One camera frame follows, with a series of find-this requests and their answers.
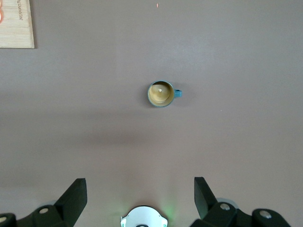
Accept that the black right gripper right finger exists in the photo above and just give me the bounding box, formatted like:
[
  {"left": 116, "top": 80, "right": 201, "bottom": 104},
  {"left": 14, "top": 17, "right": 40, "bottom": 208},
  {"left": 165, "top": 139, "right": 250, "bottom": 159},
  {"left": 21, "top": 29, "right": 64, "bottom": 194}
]
[{"left": 190, "top": 176, "right": 292, "bottom": 227}]

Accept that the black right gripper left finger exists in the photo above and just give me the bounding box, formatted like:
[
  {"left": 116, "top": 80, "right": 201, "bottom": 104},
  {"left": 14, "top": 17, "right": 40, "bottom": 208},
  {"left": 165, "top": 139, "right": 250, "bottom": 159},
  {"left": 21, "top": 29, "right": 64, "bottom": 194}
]
[{"left": 0, "top": 178, "right": 88, "bottom": 227}]

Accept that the teal mug with tan inside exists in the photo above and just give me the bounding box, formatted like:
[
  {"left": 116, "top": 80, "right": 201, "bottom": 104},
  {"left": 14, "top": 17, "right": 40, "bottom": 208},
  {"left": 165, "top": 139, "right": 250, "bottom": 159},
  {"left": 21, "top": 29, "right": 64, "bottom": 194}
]
[{"left": 147, "top": 80, "right": 183, "bottom": 108}]

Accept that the brown table mat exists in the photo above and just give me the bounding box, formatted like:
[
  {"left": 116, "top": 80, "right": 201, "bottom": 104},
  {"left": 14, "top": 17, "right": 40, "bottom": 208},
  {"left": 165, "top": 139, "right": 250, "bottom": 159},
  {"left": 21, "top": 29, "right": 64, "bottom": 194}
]
[{"left": 0, "top": 0, "right": 303, "bottom": 227}]

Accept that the bamboo cutting board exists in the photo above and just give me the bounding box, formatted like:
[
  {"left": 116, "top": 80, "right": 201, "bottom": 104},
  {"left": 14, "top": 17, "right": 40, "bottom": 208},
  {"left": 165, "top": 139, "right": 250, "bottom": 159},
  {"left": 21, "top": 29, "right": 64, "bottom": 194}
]
[{"left": 0, "top": 0, "right": 35, "bottom": 49}]

